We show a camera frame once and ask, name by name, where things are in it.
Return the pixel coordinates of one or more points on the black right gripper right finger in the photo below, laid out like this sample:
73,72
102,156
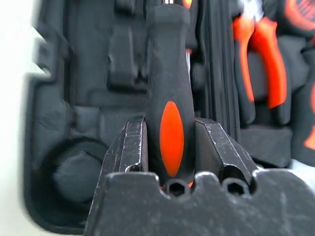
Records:
221,150

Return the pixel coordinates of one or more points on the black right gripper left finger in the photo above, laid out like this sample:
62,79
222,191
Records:
134,147

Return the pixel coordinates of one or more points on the black orange screwdriver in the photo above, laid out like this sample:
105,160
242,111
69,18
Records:
169,73

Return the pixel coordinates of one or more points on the black plastic tool case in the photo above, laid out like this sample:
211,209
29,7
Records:
86,73

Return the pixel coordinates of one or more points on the orange black hand tool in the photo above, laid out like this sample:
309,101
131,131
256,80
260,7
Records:
311,118

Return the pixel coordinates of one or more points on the orange black tape measure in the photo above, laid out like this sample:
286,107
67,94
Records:
301,14

